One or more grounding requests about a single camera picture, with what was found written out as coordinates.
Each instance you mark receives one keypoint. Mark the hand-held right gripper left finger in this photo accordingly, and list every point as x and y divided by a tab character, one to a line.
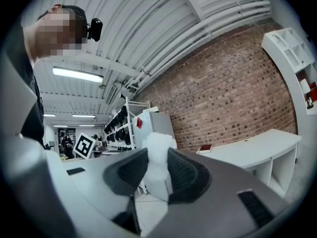
128	172

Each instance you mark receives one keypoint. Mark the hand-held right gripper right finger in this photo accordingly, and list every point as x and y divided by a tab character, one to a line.
185	172

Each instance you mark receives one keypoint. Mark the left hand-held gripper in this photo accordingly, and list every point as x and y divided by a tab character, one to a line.
84	145

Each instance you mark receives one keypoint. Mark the small ceiling strip light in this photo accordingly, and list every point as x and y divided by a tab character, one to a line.
86	125
60	126
83	116
49	115

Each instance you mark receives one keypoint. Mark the dark red book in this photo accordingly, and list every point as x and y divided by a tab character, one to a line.
205	149

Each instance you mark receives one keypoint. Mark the pile of black gear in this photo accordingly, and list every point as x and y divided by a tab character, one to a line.
121	115

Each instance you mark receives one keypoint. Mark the red fridge magnet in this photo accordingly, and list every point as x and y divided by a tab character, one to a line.
139	123

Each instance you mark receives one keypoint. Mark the grey metal cabinet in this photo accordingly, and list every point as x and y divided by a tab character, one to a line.
158	128

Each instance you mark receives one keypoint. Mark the ceiling air vent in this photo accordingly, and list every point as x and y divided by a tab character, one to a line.
110	94

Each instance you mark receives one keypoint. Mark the person's black shirt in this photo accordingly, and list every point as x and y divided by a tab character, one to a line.
37	108

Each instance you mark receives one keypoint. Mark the beige box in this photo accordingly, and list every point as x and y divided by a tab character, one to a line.
153	109

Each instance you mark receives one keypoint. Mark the white metal storage rack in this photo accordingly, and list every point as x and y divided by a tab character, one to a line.
138	103

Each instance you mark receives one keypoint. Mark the large ceiling strip light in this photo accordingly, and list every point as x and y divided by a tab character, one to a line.
76	74

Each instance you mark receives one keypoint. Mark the white desk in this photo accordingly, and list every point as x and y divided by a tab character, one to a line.
260	147

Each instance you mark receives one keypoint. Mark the person's head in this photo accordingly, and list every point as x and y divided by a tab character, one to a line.
57	38

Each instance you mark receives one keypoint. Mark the brass ornament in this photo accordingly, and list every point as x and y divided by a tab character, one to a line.
309	101

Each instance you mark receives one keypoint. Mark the small white lamp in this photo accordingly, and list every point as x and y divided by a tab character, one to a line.
304	85

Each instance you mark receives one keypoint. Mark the white cubby shelf unit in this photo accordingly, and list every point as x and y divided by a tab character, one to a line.
280	58

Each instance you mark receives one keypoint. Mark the red box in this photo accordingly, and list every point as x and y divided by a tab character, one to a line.
313	92

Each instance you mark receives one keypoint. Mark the bundle of white ceiling pipes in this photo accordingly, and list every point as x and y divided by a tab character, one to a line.
255	9

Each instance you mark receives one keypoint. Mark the black head-mounted camera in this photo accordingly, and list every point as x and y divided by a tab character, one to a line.
95	30

